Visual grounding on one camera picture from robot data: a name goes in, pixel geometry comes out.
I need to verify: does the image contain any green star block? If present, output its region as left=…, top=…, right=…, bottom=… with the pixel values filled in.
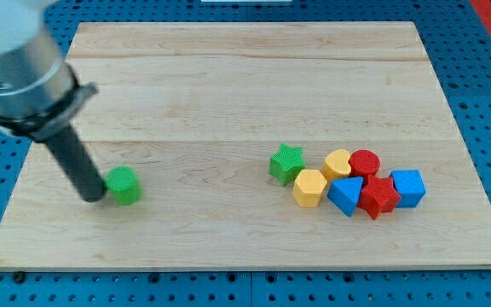
left=269, top=143, right=306, bottom=186

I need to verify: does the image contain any green cylinder block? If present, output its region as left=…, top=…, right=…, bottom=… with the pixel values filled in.
left=105, top=165, right=142, bottom=206

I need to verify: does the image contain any yellow hexagon block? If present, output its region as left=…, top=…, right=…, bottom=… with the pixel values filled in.
left=292, top=169, right=327, bottom=208

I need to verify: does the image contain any blue triangle block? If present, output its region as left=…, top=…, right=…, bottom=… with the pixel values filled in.
left=327, top=177, right=363, bottom=217

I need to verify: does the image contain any light wooden board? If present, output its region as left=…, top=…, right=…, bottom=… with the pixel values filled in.
left=0, top=22, right=491, bottom=272

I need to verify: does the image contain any black rod mounting flange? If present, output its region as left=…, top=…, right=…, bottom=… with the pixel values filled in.
left=0, top=64, right=97, bottom=142

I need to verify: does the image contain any red cylinder block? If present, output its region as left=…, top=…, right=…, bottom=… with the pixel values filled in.
left=349, top=149, right=381, bottom=177

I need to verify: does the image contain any red star block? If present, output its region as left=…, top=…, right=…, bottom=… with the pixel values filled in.
left=357, top=175, right=401, bottom=220

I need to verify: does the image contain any yellow heart block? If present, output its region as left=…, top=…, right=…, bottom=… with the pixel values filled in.
left=321, top=149, right=351, bottom=182

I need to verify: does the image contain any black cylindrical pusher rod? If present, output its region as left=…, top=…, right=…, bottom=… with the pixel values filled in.
left=44, top=125, right=106, bottom=202

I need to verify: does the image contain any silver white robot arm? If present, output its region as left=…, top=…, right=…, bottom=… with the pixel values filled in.
left=0, top=0, right=106, bottom=202

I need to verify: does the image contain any blue cube block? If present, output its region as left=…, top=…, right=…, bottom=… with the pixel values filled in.
left=390, top=170, right=426, bottom=208

